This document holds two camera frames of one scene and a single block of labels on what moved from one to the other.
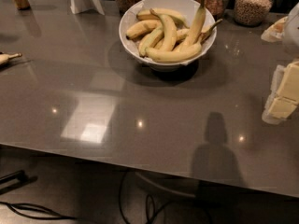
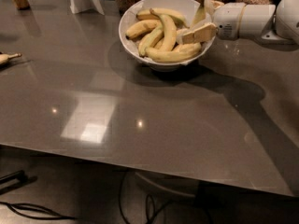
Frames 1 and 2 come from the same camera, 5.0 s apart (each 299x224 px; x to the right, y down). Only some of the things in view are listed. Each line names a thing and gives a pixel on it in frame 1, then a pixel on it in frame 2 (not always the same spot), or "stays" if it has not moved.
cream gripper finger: x=277 y=109 → x=185 y=35
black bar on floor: x=15 y=179 stays
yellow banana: x=196 y=25 stays
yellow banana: x=142 y=27 stays
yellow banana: x=149 y=15 stays
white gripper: x=292 y=32 → x=226 y=20
